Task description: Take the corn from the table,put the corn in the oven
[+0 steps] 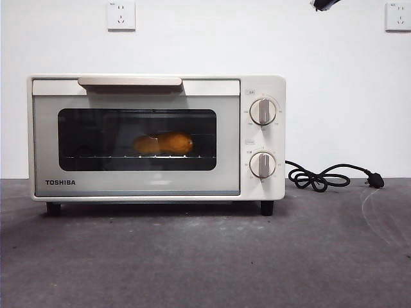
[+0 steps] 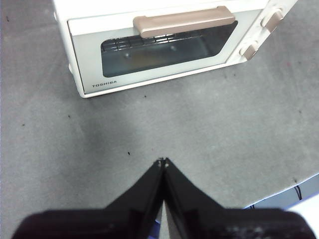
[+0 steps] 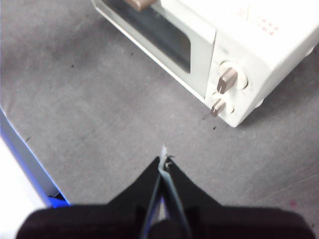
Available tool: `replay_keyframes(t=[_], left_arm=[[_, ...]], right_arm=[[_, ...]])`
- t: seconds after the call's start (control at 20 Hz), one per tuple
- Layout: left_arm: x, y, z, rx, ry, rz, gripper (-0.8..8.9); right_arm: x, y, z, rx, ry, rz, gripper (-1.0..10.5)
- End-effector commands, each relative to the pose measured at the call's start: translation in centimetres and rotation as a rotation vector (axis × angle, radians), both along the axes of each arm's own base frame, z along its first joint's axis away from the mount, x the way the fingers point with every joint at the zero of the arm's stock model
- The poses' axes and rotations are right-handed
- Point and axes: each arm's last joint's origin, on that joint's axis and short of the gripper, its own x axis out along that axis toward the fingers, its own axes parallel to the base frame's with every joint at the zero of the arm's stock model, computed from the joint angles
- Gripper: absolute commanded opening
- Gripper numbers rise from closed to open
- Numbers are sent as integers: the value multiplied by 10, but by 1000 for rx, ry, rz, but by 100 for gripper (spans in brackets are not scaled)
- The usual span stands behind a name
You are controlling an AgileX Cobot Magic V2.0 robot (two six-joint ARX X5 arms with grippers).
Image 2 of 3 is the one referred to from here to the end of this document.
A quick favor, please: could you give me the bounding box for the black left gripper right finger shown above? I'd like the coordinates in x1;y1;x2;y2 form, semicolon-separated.
163;157;318;239

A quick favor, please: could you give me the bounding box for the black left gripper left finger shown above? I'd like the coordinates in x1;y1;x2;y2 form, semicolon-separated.
11;157;164;239

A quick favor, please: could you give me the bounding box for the glass oven door with handle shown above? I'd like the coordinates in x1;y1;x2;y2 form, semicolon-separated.
67;5;265;97

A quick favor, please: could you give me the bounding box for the cream oven knob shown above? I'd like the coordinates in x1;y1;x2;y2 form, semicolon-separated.
260;7;285;33
239;39;260;61

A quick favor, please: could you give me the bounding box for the cream Toshiba toaster oven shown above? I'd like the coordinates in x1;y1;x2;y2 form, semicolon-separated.
52;0;299;99

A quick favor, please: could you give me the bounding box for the thin black cable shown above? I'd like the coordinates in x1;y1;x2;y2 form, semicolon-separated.
293;185;303;201

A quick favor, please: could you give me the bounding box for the metal wire oven rack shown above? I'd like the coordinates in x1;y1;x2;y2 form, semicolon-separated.
102;34;180;52

